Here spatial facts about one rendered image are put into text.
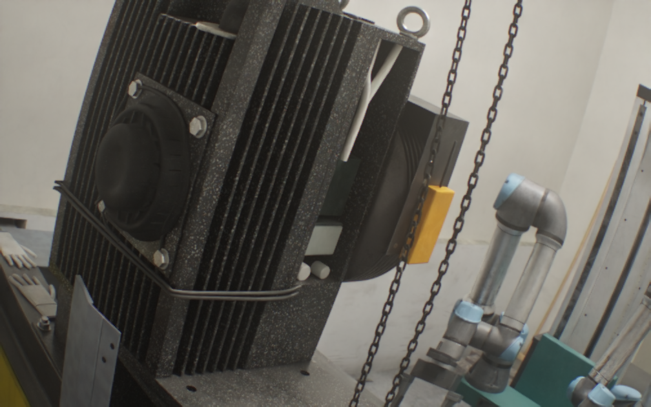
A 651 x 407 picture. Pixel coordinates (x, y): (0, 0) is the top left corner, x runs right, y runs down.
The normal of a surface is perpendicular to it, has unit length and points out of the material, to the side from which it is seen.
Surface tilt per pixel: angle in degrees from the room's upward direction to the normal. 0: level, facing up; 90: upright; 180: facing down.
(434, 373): 67
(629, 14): 90
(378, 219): 90
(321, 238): 90
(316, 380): 0
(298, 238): 90
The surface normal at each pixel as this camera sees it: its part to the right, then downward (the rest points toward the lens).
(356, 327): 0.59, 0.40
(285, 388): 0.32, -0.92
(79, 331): -0.81, -0.13
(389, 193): -0.67, -0.04
